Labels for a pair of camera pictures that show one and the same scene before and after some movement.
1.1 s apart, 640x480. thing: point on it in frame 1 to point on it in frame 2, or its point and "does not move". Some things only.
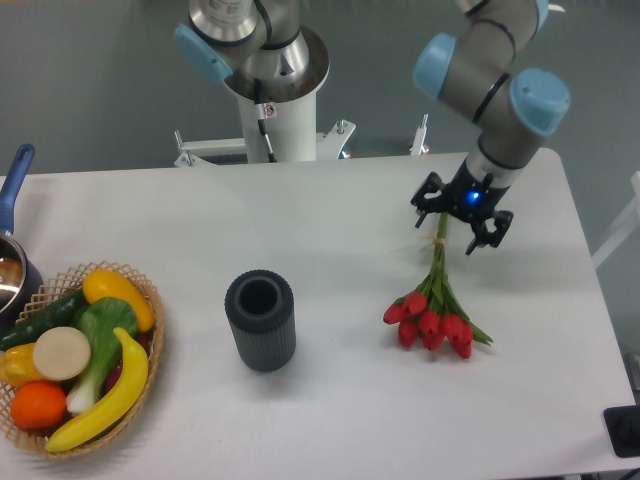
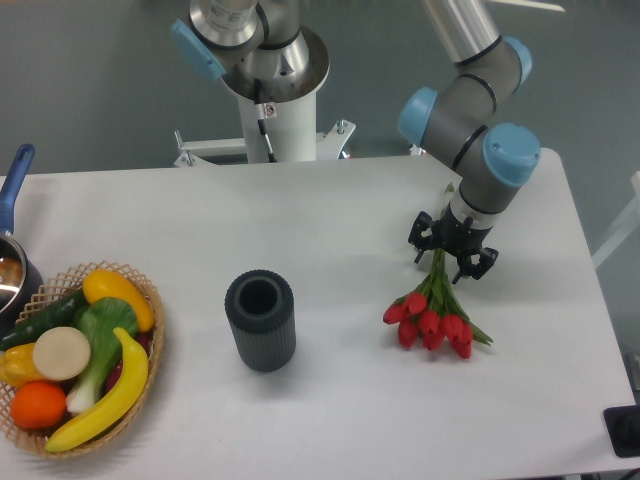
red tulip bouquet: x=434 y=313 does not move
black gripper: x=471 y=199 to x=457 y=236
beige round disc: x=61 y=353 does not move
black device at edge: x=623 y=430 does not move
